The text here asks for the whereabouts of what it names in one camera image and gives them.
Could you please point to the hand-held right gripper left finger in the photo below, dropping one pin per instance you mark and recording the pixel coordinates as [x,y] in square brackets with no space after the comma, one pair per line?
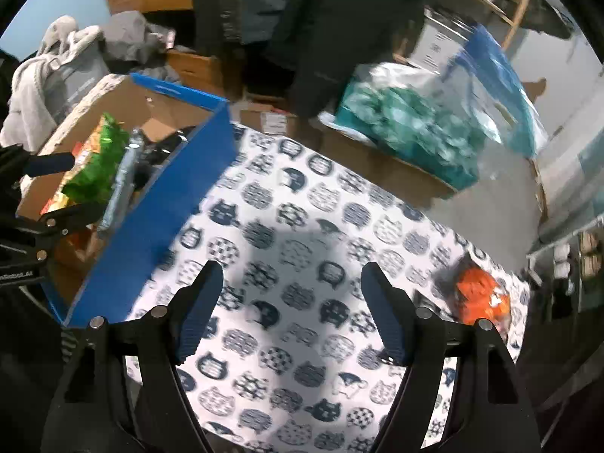
[198,316]

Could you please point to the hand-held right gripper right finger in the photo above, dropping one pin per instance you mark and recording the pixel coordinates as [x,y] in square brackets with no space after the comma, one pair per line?
[387,316]

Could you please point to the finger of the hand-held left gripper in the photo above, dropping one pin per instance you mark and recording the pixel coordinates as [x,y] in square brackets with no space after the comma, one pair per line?
[71,217]
[52,163]

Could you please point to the green snack packet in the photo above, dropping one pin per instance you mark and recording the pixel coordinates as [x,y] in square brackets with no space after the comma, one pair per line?
[94,170]

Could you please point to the silver black snack packet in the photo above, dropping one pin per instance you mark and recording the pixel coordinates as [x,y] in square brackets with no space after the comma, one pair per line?
[120,184]

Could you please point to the blue-rimmed cardboard box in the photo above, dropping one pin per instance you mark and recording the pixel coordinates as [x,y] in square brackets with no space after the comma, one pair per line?
[155,226]

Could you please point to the orange snack packet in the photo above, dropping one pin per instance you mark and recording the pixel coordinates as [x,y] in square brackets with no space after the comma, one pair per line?
[476,292]

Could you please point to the white fleece garment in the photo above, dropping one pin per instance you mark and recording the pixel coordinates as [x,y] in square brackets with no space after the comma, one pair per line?
[28,85]

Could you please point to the grey bag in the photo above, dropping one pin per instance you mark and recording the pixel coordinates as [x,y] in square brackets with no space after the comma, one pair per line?
[75,80]

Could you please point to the cat print tablecloth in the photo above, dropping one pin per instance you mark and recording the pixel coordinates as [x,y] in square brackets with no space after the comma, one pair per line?
[306,245]

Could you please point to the grey cloth pile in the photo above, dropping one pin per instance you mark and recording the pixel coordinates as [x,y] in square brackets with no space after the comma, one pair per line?
[132,37]

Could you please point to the plain cardboard box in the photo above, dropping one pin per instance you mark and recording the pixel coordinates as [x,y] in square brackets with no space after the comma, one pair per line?
[391,165]

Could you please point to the wooden crate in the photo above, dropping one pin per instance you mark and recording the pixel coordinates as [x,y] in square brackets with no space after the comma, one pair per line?
[198,71]

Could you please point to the white shoe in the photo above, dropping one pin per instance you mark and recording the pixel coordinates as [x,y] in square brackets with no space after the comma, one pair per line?
[561,270]
[561,254]

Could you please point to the shoe rack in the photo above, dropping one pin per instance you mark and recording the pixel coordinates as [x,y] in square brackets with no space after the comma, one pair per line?
[571,269]

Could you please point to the small labelled cardboard box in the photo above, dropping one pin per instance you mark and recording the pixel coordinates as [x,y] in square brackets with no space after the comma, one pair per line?
[269,120]

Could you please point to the beige shoe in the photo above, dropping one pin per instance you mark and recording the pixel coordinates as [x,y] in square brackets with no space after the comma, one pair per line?
[590,243]
[590,260]

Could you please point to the blue plastic bag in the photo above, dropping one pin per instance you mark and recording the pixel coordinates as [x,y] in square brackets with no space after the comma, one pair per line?
[505,89]

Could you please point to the white patterned cabinet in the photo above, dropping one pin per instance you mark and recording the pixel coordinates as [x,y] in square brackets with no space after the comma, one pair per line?
[439,42]

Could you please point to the dark hanging jacket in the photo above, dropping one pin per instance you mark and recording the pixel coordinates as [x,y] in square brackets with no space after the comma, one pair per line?
[330,33]

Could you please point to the wooden shelf frame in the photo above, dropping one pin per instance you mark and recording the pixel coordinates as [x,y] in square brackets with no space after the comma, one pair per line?
[514,9]

